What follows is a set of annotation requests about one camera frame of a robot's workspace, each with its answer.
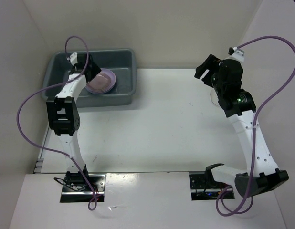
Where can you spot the clear bowl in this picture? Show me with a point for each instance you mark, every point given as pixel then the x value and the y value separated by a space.
pixel 214 98

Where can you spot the grey plastic bin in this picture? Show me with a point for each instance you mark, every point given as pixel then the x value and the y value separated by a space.
pixel 121 62

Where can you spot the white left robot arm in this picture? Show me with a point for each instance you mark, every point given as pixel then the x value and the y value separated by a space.
pixel 63 115

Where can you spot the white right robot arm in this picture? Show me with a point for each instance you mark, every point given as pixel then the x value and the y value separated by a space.
pixel 262 174

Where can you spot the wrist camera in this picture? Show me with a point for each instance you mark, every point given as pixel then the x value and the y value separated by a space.
pixel 72 59
pixel 236 54

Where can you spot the brown translucent square plate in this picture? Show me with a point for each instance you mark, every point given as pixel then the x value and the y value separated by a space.
pixel 99 83

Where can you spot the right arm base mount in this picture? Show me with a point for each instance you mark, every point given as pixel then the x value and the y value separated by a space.
pixel 200 190

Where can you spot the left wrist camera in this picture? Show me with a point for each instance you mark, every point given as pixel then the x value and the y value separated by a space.
pixel 72 59

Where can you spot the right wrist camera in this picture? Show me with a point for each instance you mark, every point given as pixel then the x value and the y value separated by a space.
pixel 236 54

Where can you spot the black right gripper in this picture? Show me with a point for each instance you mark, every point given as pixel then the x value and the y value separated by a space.
pixel 211 62

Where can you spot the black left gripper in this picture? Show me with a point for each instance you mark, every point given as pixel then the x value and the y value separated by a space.
pixel 94 69

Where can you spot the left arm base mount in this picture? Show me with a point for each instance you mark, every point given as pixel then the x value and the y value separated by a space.
pixel 76 190

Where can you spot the purple plastic plate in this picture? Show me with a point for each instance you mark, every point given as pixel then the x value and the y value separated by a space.
pixel 102 83

